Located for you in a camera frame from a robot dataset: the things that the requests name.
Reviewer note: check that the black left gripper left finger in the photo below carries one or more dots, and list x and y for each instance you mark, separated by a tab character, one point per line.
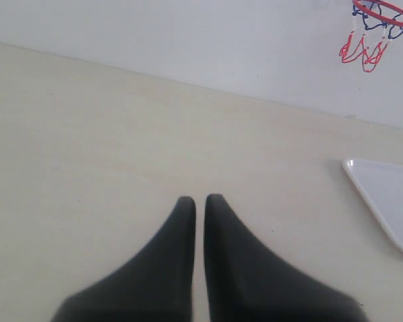
155	285

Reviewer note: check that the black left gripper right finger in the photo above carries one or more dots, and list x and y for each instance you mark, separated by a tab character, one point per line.
246	281

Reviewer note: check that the red mini basketball hoop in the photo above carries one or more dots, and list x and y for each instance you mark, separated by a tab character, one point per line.
376	24

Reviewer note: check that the white rectangular plastic tray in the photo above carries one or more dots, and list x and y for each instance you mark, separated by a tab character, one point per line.
381	187

